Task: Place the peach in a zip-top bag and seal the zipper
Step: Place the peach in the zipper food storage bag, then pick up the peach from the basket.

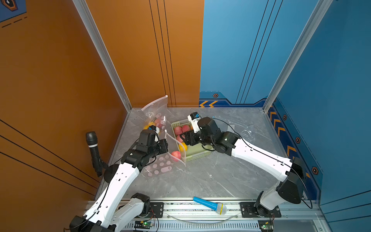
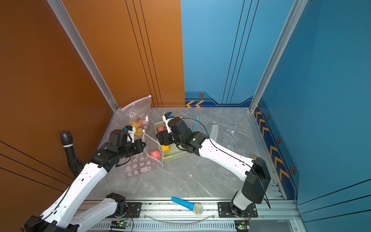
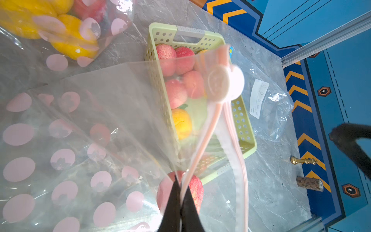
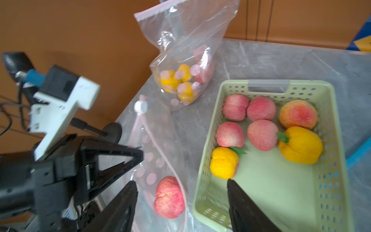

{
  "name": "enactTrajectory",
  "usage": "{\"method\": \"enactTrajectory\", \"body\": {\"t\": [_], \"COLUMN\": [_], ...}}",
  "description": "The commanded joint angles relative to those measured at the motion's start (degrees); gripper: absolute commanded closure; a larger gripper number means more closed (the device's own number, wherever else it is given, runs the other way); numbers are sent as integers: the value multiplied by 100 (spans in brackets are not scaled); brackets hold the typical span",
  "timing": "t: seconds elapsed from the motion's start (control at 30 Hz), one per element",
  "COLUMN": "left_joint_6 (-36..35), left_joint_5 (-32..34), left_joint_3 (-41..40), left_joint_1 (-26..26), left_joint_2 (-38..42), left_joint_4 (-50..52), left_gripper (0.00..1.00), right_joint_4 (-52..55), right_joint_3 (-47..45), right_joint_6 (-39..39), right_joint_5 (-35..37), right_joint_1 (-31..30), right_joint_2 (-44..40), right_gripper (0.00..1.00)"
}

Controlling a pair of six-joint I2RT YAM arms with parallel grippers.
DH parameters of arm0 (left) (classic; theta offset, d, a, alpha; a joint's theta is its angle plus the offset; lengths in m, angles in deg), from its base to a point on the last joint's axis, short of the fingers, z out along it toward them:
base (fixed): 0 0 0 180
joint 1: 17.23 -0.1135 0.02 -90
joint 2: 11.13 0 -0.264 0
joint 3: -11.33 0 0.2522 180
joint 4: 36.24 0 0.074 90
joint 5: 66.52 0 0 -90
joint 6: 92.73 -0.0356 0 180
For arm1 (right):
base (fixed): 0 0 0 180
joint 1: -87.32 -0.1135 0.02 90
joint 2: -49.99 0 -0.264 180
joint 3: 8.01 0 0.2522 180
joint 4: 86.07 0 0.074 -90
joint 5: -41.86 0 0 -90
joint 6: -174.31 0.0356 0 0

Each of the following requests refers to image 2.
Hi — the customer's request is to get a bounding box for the aluminium corner post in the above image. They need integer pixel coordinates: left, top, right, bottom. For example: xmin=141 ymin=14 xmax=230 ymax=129
xmin=249 ymin=0 xmax=308 ymax=113
xmin=47 ymin=0 xmax=119 ymax=112

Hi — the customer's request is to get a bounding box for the right green circuit board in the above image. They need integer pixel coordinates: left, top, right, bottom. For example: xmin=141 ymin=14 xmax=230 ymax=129
xmin=234 ymin=220 xmax=250 ymax=232

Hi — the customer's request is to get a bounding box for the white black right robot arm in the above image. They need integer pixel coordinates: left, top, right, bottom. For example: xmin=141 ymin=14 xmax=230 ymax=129
xmin=156 ymin=112 xmax=271 ymax=218

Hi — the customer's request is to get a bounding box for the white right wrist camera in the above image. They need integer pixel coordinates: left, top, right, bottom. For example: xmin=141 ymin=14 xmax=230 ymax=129
xmin=162 ymin=112 xmax=174 ymax=133

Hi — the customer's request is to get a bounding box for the clear flat zip bag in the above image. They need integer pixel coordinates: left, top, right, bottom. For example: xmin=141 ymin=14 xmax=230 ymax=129
xmin=210 ymin=121 xmax=238 ymax=151

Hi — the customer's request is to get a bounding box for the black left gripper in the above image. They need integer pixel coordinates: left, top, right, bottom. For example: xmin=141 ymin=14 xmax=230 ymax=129
xmin=118 ymin=138 xmax=147 ymax=160

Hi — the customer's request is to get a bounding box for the aluminium corner post left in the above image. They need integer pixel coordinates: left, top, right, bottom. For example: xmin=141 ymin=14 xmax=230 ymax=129
xmin=47 ymin=0 xmax=119 ymax=112

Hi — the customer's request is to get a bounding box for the blue toy microphone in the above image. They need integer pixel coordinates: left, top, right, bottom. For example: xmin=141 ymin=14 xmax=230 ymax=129
xmin=171 ymin=197 xmax=203 ymax=215

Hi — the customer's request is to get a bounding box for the yellow peach with red spot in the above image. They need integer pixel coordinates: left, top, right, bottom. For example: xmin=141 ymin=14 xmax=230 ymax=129
xmin=131 ymin=121 xmax=139 ymax=129

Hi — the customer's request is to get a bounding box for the black microphone on stand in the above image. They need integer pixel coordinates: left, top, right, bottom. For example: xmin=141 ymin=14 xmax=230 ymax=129
xmin=60 ymin=131 xmax=84 ymax=178

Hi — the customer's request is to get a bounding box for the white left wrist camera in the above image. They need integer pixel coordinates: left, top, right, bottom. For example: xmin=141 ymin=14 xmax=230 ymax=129
xmin=123 ymin=127 xmax=136 ymax=143

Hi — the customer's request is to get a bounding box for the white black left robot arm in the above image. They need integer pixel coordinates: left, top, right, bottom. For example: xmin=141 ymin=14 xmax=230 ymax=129
xmin=21 ymin=126 xmax=146 ymax=232

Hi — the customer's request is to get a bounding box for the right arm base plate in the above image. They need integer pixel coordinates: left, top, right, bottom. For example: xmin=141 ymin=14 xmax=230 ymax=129
xmin=217 ymin=202 xmax=258 ymax=218

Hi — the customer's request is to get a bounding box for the large pink peach top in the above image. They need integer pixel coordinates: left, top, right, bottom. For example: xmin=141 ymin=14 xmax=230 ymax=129
xmin=157 ymin=126 xmax=167 ymax=133

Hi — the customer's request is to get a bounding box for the light green perforated basket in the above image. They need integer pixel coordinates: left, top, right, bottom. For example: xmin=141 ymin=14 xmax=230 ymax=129
xmin=154 ymin=120 xmax=193 ymax=163

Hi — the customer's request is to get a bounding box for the clear zip-top bag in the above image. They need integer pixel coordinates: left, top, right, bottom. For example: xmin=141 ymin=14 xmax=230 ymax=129
xmin=119 ymin=95 xmax=152 ymax=138

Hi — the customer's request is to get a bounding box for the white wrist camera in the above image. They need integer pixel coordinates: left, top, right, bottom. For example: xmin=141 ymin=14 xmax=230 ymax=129
xmin=123 ymin=127 xmax=136 ymax=143
xmin=162 ymin=112 xmax=174 ymax=133

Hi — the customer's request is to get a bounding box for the aluminium corner post right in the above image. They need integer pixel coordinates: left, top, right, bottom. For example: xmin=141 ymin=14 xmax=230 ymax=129
xmin=249 ymin=0 xmax=308 ymax=113

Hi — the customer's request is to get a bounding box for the green circuit board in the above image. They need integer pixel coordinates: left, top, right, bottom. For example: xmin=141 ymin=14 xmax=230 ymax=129
xmin=109 ymin=220 xmax=132 ymax=231
xmin=234 ymin=220 xmax=250 ymax=232

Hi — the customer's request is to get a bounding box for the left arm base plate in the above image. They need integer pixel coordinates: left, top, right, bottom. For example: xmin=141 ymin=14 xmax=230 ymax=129
xmin=113 ymin=202 xmax=142 ymax=219

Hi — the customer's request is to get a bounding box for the pink peach front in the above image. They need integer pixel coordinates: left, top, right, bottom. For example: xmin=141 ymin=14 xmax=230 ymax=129
xmin=138 ymin=118 xmax=148 ymax=129

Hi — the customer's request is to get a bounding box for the clear bag with pink dots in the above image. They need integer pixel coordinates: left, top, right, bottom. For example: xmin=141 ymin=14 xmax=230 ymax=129
xmin=121 ymin=131 xmax=164 ymax=178

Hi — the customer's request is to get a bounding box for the blue zip bag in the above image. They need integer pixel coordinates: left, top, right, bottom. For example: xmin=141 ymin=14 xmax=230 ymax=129
xmin=192 ymin=116 xmax=200 ymax=132

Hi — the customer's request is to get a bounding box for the left green circuit board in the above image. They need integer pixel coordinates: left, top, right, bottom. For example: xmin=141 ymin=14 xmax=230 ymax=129
xmin=109 ymin=220 xmax=132 ymax=231

